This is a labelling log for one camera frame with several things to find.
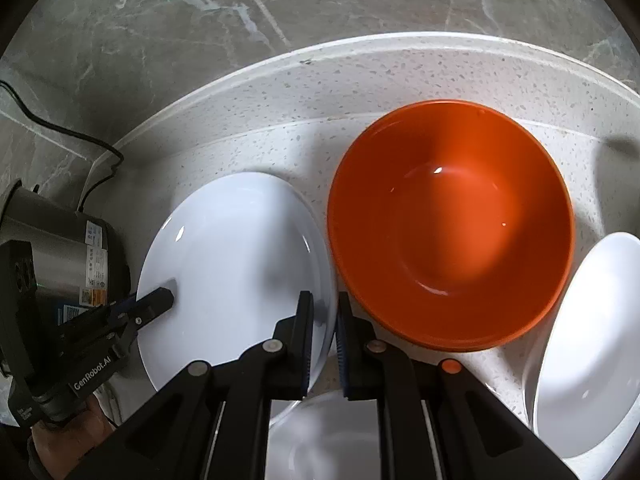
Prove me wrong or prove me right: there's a black power cable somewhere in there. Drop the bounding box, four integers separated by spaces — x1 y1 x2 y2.
0 80 125 211

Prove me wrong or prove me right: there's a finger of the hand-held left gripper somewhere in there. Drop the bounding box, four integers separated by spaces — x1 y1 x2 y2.
120 287 175 328
104 296 138 322

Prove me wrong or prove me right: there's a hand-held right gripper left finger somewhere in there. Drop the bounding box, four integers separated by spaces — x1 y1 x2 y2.
82 290 316 480

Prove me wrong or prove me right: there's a stainless steel appliance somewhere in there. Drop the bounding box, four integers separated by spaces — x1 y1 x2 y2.
0 180 132 331

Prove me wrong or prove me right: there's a person's left hand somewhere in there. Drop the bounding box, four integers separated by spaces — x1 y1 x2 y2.
30 397 118 480

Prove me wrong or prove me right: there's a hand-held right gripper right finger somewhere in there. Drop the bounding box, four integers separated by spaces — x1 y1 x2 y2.
335 291 581 480

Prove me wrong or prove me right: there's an orange bowl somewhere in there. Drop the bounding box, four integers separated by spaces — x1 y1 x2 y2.
327 100 575 353

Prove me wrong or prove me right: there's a white bowl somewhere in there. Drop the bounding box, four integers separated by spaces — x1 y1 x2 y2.
265 390 383 480

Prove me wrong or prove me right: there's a white plate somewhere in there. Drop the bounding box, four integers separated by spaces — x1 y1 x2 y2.
522 231 640 460
136 172 337 395

